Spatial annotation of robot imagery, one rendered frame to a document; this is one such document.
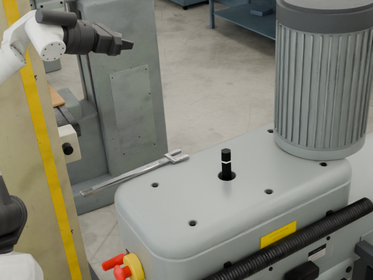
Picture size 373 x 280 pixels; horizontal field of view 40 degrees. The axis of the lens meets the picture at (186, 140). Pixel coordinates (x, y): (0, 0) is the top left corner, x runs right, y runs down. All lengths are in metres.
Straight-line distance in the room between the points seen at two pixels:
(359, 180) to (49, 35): 0.81
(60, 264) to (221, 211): 2.42
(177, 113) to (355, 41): 4.37
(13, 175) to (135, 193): 1.89
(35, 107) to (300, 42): 1.93
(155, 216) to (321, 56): 0.43
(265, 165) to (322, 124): 0.14
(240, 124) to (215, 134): 0.31
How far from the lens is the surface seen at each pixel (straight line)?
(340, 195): 1.13
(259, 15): 7.32
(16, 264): 1.31
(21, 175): 2.90
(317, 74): 1.03
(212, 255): 0.97
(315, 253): 1.20
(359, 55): 1.04
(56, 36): 1.28
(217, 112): 5.29
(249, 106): 5.38
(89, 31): 1.35
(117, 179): 1.08
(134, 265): 1.04
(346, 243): 1.29
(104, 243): 3.83
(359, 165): 1.36
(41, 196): 3.00
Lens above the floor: 2.51
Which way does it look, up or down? 31 degrees down
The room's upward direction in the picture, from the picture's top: 4 degrees counter-clockwise
